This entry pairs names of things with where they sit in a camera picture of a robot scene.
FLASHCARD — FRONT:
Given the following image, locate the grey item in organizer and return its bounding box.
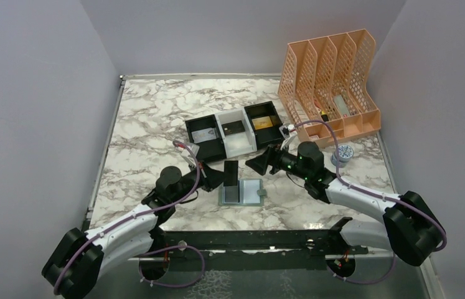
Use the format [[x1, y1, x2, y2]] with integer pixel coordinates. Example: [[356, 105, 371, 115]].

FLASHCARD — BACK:
[[333, 95, 352, 118]]

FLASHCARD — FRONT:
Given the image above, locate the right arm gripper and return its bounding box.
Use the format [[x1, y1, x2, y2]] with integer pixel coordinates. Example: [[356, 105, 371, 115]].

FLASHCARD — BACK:
[[246, 138, 311, 180]]

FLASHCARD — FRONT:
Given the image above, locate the yellow marker in organizer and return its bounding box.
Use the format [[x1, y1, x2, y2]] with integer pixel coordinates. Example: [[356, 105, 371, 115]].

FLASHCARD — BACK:
[[319, 109, 329, 122]]

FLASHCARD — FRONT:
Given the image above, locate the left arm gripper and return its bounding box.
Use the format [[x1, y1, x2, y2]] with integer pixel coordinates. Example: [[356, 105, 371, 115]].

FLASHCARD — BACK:
[[171, 158, 230, 203]]

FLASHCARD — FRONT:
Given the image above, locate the white tray middle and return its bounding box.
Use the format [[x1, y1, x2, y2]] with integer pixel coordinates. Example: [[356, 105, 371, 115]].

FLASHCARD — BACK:
[[215, 108, 258, 158]]

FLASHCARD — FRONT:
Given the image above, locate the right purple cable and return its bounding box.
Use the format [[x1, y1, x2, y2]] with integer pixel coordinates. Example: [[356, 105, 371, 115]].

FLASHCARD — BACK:
[[294, 120, 448, 285]]

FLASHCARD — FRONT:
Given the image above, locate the black tray right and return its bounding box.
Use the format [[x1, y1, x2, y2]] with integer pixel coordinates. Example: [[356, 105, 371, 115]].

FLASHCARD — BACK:
[[244, 102, 284, 150]]

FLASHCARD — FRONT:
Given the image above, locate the black card in tray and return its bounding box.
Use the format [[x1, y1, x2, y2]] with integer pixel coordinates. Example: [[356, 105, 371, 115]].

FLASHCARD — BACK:
[[222, 120, 245, 136]]

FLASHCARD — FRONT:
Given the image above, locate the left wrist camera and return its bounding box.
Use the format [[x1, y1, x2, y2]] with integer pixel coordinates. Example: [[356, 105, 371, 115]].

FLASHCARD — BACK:
[[172, 140, 200, 167]]

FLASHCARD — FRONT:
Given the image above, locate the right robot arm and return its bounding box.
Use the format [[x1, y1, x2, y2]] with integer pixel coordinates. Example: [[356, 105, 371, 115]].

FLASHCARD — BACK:
[[245, 141, 446, 266]]

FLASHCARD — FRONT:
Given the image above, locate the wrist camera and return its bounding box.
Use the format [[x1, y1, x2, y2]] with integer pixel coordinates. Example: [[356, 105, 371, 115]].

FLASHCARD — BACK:
[[172, 140, 200, 167], [279, 124, 297, 148]]

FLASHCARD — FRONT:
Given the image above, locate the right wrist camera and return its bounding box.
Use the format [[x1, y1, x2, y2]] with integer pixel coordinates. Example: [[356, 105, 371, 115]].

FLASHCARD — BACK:
[[279, 124, 297, 148]]

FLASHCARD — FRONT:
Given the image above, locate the black tray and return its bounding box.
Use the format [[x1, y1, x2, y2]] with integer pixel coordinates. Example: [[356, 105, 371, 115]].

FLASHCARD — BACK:
[[185, 115, 227, 163], [244, 102, 284, 150]]

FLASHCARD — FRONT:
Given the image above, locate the black tray left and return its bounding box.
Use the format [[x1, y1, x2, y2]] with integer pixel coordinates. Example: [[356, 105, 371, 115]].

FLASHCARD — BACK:
[[185, 115, 227, 163]]

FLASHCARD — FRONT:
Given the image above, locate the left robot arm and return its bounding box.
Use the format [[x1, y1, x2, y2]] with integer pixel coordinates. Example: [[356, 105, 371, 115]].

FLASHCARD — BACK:
[[42, 163, 225, 298]]

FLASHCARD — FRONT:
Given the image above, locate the purple cable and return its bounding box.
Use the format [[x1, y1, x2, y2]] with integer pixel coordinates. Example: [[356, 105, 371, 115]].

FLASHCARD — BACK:
[[294, 120, 448, 285], [52, 140, 206, 296]]

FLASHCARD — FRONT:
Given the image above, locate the black mounting rail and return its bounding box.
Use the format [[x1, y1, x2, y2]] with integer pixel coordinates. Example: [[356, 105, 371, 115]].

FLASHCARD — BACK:
[[124, 216, 369, 259]]

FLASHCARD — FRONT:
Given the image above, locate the green card holder wallet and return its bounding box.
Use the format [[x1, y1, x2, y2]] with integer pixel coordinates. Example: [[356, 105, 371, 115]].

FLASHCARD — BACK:
[[218, 179, 267, 206]]

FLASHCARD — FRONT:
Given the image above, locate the orange file organizer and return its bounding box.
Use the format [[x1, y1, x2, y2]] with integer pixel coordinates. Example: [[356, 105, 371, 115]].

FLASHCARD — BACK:
[[278, 29, 381, 148]]

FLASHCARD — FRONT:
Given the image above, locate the blue white tape roll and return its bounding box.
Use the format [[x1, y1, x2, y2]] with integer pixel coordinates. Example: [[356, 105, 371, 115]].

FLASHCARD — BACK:
[[331, 144, 354, 168]]

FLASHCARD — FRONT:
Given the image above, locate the black credit card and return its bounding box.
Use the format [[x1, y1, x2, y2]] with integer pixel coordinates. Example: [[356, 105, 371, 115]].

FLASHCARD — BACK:
[[223, 160, 238, 187]]

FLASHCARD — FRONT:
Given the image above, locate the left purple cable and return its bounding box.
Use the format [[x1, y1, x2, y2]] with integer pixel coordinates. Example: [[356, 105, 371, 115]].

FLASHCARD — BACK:
[[52, 140, 206, 296]]

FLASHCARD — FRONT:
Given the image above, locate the gold card in tray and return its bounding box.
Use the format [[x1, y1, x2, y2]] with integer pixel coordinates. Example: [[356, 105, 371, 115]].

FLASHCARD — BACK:
[[251, 116, 273, 130]]

